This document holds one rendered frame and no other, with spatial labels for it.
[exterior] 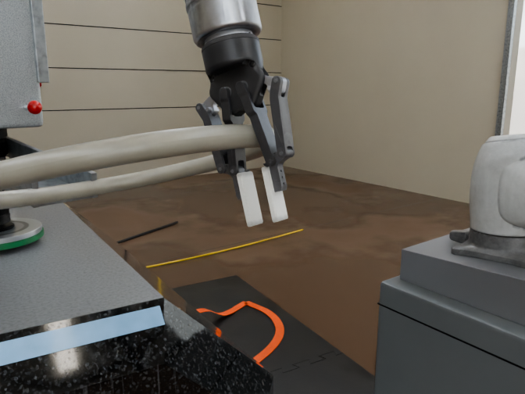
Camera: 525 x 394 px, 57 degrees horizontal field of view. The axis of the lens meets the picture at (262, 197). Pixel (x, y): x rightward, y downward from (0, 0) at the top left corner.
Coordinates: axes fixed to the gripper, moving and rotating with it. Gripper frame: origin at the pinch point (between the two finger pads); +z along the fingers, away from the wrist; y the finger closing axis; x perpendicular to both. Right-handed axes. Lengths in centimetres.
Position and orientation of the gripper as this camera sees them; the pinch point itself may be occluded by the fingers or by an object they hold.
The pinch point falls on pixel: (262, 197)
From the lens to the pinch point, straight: 62.2
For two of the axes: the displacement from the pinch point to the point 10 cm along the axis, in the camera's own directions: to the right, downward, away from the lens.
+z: 2.1, 9.8, 0.0
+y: -8.4, 1.8, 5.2
